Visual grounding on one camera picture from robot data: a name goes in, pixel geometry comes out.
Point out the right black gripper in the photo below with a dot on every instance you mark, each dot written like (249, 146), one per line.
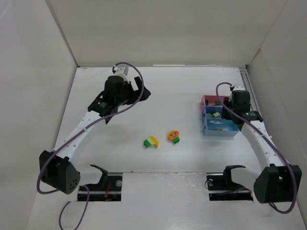
(228, 105)

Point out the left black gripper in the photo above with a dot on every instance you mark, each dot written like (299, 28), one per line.
(136, 88)

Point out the yellow curved lego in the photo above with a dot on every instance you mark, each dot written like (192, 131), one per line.
(153, 141)

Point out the orange flower print lego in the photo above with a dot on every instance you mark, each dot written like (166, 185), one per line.
(173, 135)

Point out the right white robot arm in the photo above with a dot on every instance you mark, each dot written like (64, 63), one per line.
(279, 180)

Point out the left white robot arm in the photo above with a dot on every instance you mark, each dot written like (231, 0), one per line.
(58, 167)

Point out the light blue container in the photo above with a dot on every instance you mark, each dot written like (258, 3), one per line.
(230, 129)

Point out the purple-blue container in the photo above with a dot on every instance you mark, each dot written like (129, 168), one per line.
(211, 109)

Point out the pink container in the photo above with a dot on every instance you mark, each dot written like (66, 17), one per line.
(212, 99)

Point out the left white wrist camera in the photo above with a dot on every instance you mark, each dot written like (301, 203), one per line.
(120, 71)

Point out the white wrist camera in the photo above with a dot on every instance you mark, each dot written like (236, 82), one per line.
(120, 71)
(237, 87)

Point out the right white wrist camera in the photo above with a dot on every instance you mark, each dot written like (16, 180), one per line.
(237, 87)

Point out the aluminium rail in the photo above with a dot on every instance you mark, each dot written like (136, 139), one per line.
(247, 84)

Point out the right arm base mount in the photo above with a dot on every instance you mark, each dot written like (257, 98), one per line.
(221, 187)

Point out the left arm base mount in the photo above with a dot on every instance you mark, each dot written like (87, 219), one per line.
(100, 185)

